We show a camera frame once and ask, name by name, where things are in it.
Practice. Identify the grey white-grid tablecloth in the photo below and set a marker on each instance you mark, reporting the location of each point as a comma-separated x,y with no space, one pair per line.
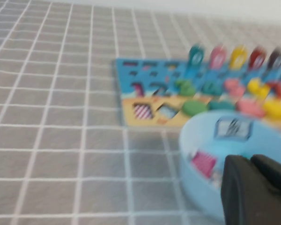
49,140

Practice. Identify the paper label with fish character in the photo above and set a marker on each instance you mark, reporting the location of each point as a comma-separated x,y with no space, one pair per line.
233,129

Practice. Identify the pink wooden fish numbered five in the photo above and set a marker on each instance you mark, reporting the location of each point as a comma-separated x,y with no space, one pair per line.
217,57

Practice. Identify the light blue plastic bowl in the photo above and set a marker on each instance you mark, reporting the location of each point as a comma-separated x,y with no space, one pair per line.
201,199

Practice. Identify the yellow wooden number six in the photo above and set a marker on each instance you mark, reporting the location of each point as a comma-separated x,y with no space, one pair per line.
256,86

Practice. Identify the pink wooden trapezoid piece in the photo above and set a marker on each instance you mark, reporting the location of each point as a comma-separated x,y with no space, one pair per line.
250,107

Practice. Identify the teal wooden number four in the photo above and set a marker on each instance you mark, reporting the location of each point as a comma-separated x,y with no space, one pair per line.
210,88

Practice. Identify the yellow wooden fish numbered six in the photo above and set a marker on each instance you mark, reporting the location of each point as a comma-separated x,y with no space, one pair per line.
238,57

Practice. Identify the pink wooden number five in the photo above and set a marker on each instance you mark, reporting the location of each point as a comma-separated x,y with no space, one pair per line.
235,87

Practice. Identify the red wooden number seven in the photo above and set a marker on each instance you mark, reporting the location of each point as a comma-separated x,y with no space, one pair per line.
278,87

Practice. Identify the green wooden circle piece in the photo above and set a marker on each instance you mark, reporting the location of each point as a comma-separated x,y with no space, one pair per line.
194,107

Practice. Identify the teal wooden heart piece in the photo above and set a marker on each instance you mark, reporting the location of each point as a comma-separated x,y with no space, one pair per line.
221,105

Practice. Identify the red wooden fish numbered seven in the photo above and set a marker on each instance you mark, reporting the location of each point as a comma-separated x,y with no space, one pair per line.
258,58

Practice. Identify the yellow wooden pentagon piece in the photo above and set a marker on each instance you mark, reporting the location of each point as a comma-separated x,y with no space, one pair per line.
275,109

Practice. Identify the green wooden number three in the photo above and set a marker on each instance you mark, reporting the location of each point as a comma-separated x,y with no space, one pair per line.
185,88

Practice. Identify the blue wooden number puzzle board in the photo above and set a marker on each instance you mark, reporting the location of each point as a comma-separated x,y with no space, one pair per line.
140,117

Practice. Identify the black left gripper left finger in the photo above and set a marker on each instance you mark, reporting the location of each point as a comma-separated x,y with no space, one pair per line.
243,199

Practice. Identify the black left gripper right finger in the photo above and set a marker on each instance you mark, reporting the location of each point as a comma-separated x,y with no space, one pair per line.
274,173

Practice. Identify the teal wooden fish numbered four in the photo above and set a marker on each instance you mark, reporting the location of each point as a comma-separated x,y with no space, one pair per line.
196,57

